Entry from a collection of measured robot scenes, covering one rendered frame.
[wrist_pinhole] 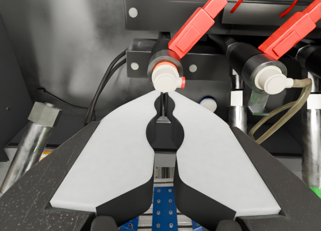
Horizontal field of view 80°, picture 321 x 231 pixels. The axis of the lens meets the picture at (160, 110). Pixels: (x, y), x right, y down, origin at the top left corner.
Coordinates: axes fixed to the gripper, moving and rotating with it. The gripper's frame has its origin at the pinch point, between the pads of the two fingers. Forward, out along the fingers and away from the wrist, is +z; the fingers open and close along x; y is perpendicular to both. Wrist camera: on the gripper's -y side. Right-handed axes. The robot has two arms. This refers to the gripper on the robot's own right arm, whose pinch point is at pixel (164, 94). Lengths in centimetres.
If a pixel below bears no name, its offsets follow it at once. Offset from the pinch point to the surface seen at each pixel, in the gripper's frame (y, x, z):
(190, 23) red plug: -3.4, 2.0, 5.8
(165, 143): 22.0, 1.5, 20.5
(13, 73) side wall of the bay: 10.3, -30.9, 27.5
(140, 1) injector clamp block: -4.4, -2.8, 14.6
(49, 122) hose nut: 3.9, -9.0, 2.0
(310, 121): 5.4, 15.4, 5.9
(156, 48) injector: -1.2, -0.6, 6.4
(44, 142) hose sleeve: 5.4, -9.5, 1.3
